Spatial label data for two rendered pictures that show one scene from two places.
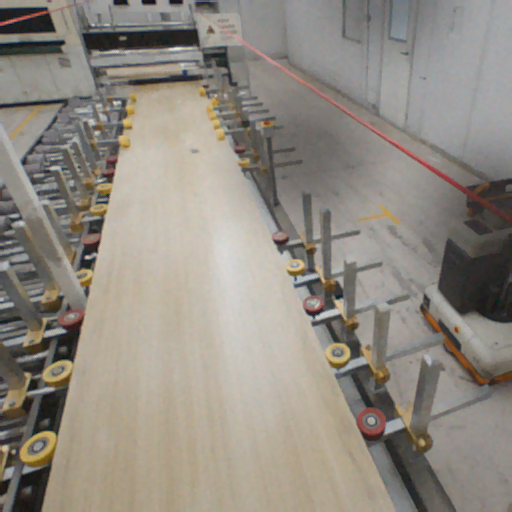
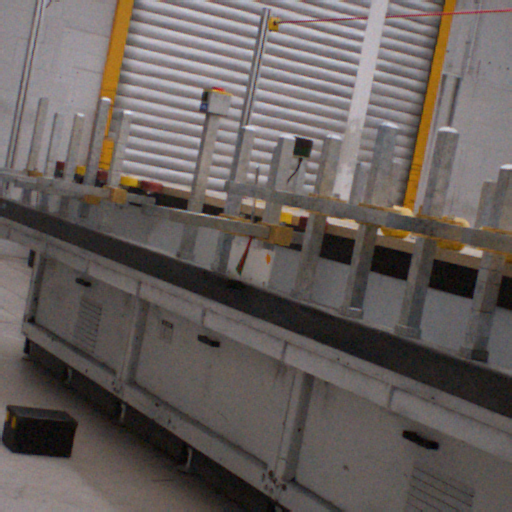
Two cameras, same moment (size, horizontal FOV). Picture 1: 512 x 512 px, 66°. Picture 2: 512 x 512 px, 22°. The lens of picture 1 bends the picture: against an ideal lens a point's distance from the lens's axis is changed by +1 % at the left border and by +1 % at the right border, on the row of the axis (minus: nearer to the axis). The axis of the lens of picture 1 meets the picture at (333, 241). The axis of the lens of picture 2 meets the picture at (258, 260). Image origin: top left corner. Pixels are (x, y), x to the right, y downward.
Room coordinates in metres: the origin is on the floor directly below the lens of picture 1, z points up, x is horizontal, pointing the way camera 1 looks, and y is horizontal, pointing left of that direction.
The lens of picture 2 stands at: (6.28, 0.15, 0.95)
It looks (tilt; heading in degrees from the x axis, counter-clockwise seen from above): 3 degrees down; 174
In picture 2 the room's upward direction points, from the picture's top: 11 degrees clockwise
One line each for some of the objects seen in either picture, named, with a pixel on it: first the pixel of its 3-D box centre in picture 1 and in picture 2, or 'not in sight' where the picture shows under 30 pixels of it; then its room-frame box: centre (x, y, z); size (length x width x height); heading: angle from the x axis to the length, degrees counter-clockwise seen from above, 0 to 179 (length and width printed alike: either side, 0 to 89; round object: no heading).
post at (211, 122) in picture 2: (271, 171); (198, 186); (2.23, 0.38, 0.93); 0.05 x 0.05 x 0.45; 21
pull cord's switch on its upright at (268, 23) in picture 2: not in sight; (249, 123); (-0.07, 0.70, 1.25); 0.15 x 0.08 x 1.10; 21
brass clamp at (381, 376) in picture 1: (374, 364); not in sight; (0.86, -0.14, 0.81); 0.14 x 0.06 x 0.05; 21
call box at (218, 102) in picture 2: (267, 130); (215, 103); (2.24, 0.38, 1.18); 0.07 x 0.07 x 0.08; 21
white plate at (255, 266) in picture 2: not in sight; (248, 263); (2.69, 0.53, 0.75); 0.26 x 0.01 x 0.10; 21
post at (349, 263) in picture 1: (349, 308); (68, 174); (1.08, -0.06, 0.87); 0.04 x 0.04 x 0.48; 21
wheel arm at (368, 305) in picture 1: (360, 308); (52, 186); (1.14, -0.11, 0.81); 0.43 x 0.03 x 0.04; 111
